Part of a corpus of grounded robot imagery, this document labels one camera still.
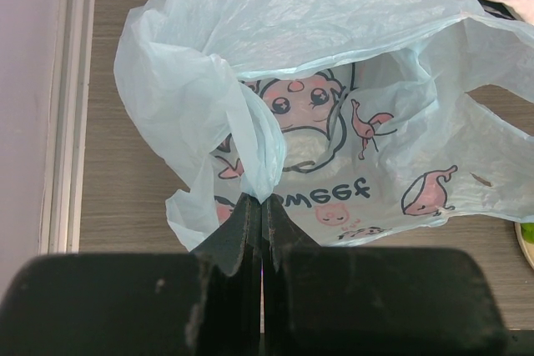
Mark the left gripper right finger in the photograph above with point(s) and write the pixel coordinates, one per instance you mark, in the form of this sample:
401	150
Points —
372	300

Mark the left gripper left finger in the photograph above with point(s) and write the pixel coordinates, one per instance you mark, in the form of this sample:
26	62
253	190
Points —
205	302

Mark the light blue plastic bag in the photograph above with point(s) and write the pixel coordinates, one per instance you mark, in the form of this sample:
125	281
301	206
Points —
356	114

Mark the green fake fruit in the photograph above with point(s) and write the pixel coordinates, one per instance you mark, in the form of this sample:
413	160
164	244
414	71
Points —
527	232

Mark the cream and blue plate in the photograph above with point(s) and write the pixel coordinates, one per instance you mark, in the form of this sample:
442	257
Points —
526	247

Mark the aluminium frame post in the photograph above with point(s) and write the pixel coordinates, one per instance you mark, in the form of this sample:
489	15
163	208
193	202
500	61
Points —
67	126

